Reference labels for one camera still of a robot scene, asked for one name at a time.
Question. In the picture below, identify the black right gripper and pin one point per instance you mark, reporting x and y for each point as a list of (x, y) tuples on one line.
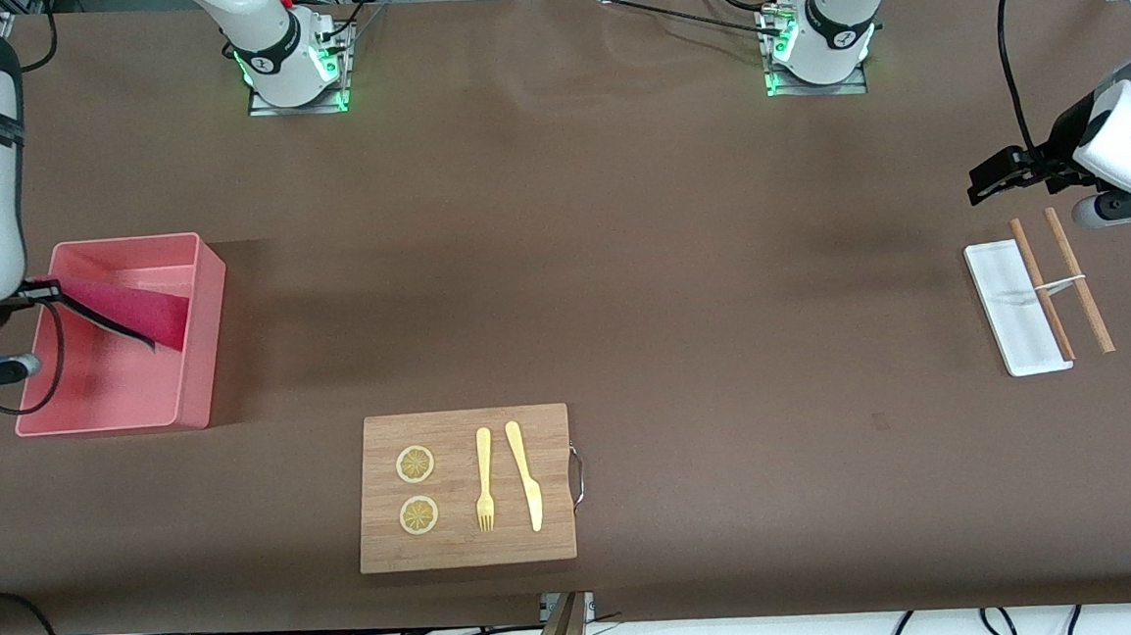
[(39, 290)]

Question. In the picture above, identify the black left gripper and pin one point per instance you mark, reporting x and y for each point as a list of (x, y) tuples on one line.
[(1058, 154)]

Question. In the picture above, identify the pink and grey cloth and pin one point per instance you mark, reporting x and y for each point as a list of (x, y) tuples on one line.
[(138, 309)]

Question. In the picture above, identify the pink plastic bin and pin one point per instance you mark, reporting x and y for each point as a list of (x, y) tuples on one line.
[(118, 384)]

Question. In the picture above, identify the white rectangular tray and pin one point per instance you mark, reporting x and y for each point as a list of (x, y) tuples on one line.
[(1007, 310)]

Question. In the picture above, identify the lemon slice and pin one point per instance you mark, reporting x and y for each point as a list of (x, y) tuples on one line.
[(419, 515), (415, 464)]

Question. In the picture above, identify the yellow plastic fork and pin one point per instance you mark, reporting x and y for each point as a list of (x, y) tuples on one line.
[(484, 460)]

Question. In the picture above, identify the yellow plastic knife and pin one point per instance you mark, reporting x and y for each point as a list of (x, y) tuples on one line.
[(526, 477)]

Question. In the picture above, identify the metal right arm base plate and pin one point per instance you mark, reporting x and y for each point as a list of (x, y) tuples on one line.
[(340, 86)]

